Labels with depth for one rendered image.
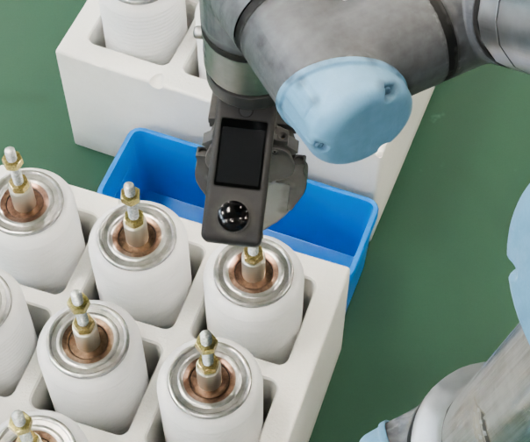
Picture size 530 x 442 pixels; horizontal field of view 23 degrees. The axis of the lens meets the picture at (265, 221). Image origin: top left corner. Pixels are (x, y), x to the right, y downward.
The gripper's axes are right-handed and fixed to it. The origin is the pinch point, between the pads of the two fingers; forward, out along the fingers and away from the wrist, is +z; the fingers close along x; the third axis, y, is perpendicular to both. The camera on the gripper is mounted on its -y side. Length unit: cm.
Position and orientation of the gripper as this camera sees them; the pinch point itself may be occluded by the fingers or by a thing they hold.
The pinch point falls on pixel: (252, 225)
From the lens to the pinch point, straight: 112.1
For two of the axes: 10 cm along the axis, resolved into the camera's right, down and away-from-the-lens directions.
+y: 1.0, -8.4, 5.3
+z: 0.0, 5.3, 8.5
